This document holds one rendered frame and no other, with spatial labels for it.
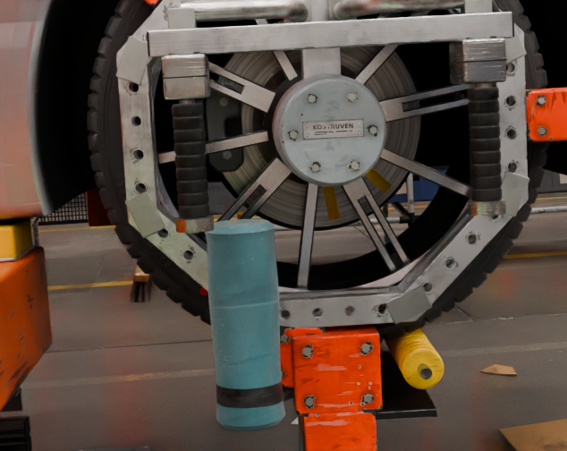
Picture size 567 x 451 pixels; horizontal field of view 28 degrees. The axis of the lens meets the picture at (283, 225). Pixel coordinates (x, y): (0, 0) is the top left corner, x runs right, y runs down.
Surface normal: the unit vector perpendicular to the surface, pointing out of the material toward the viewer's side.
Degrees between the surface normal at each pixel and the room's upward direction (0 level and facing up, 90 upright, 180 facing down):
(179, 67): 90
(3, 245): 90
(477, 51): 90
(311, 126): 90
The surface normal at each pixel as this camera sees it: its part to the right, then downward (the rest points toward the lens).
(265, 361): 0.56, 0.11
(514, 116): 0.04, 0.13
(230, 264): -0.30, 0.09
